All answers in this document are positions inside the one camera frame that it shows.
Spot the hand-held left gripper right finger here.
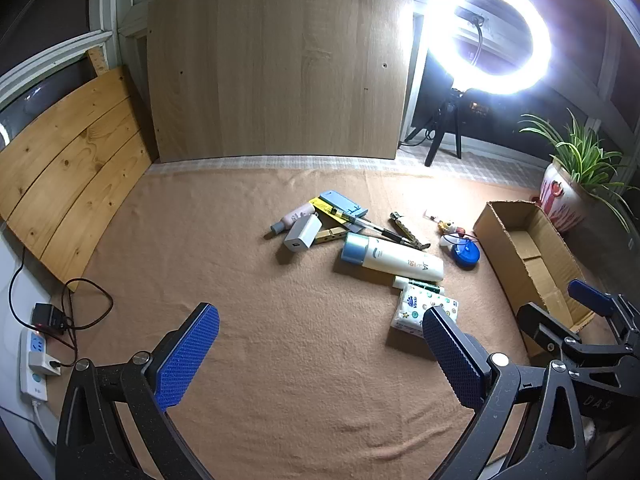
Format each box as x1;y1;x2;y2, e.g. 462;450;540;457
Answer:
422;305;588;480

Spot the white power strip cable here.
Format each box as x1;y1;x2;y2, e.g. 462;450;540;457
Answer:
30;399;57;461

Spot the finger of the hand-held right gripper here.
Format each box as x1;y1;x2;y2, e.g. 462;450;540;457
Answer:
568;279;640;342
516;302;627;361

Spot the patterned folding knife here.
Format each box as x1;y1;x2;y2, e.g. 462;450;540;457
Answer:
389;212;431;250

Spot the white power strip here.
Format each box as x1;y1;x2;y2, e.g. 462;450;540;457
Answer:
20;327;66;403

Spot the clear black pen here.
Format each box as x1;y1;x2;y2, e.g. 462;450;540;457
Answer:
327;207;408;243

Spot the blue round tape measure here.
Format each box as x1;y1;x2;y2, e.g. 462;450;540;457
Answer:
449;240;481;270

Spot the black power adapter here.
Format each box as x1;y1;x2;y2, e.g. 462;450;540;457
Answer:
31;302;71;336

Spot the spider plant in painted pot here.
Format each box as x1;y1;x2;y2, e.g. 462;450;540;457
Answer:
517;110;640;248

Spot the wooden clothespin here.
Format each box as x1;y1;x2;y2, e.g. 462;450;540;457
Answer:
314;227;347;246

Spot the pine slat board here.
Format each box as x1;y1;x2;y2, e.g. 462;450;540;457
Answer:
0;65;153;293

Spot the patterned tissue packet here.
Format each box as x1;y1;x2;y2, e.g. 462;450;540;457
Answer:
390;287;460;333

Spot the dragon toy keychain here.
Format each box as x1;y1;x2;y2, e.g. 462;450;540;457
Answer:
424;210;468;241

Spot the white charger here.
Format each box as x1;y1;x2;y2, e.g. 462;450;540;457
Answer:
283;213;322;252

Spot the white ring light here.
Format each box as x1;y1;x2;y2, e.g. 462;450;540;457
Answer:
422;0;553;96

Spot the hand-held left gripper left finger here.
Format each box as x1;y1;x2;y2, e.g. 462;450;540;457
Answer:
56;302;221;480

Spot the pink bottle with grey cap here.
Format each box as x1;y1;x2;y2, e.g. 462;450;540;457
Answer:
271;202;316;236

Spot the narrow wooden strip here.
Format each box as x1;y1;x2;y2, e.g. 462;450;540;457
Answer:
86;46;112;80

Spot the white plug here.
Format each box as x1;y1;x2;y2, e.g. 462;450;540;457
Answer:
27;350;63;376

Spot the large light wooden board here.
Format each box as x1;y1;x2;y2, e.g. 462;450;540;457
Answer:
145;0;416;163

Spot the black cable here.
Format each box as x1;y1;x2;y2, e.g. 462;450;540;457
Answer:
9;247;115;333

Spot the yellow and black card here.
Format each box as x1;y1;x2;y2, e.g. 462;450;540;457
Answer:
308;197;367;234

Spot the blue phone stand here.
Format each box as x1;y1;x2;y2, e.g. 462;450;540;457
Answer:
319;190;368;218

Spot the white lotion bottle blue cap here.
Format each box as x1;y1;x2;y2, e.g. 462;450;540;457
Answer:
341;232;445;282

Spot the green patterned tube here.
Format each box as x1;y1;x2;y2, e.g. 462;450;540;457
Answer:
392;275;445;297

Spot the cardboard box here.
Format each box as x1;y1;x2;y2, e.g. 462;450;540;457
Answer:
472;200;598;333

